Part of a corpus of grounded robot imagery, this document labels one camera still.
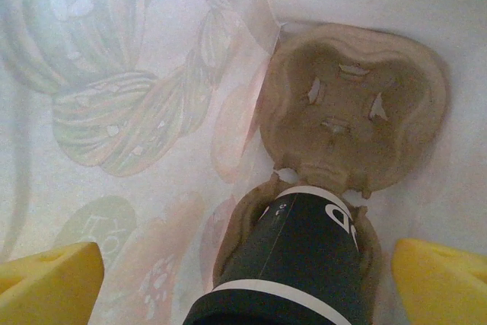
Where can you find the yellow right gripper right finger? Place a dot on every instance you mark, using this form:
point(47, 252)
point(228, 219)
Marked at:
point(445, 287)

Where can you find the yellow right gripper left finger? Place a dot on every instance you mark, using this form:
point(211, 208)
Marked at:
point(45, 287)

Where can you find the black paper coffee cup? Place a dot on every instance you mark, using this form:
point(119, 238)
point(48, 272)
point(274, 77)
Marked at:
point(304, 245)

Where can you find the brown pulp cup carrier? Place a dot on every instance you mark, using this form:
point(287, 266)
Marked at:
point(342, 142)

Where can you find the printed white paper bag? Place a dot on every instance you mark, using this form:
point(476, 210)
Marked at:
point(114, 112)

